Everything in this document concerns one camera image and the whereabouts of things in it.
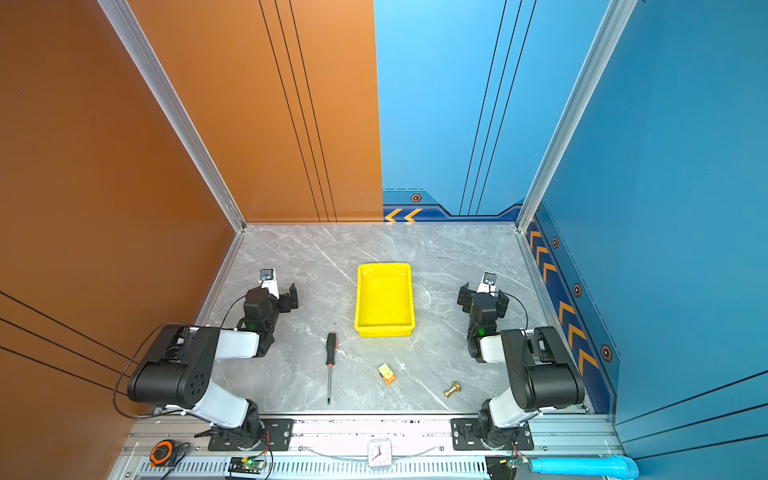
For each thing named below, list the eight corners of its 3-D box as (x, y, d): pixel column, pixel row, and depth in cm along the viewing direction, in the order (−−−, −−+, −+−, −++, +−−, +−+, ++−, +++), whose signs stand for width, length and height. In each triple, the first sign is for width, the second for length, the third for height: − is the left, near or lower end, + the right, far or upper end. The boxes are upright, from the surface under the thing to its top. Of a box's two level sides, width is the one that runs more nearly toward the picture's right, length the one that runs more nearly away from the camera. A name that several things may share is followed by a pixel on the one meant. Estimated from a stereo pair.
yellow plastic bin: (355, 338, 92) (352, 327, 86) (361, 271, 108) (359, 258, 103) (413, 337, 92) (415, 327, 86) (411, 271, 108) (411, 258, 103)
